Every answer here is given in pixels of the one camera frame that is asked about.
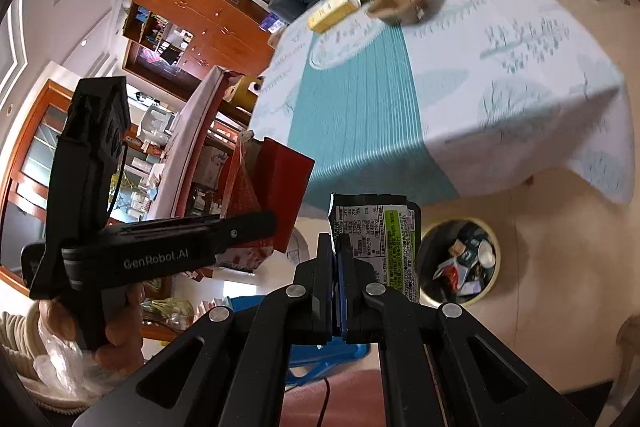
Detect round gold rim bin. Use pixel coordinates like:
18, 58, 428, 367
414, 216, 502, 306

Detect brown paper bag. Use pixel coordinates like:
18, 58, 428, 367
366, 0, 430, 26

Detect yellow box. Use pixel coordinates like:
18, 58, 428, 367
306, 0, 362, 33

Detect white leaning board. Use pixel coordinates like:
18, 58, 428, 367
147, 64, 242, 223

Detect yellow stool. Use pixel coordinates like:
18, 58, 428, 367
231, 74, 265, 110

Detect white plastic box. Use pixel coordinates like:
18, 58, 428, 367
136, 104, 175, 139

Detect glass door display cabinet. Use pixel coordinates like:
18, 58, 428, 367
0, 78, 76, 290

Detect yellow green bag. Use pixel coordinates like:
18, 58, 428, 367
141, 298, 195, 324

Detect teal striped table runner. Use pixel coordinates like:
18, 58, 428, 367
287, 0, 461, 220

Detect pile of discarded packaging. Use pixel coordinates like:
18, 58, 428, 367
432, 227, 497, 300

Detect blue plastic crate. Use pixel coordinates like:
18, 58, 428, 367
227, 294, 372, 380

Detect purple packet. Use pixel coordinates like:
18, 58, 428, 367
260, 11, 285, 34

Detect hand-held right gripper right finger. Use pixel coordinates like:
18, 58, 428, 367
336, 236, 593, 427

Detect person's left hand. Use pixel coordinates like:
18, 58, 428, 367
39, 284, 147, 375

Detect table with teal tablecloth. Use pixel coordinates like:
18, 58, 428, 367
247, 0, 636, 220

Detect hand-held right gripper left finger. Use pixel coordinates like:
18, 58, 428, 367
72, 233, 338, 427

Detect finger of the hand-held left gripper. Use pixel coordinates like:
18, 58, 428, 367
214, 208, 279, 256

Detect black cable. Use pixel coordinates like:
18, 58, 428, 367
319, 377, 332, 427

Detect orange wooden cabinet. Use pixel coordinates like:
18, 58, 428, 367
121, 0, 277, 110

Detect red paper bag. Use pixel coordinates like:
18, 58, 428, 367
220, 132, 317, 270

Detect green label snack packet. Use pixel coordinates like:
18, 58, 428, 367
327, 192, 422, 304

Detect cluttered wooden shelf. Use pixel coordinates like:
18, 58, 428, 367
107, 92, 251, 228

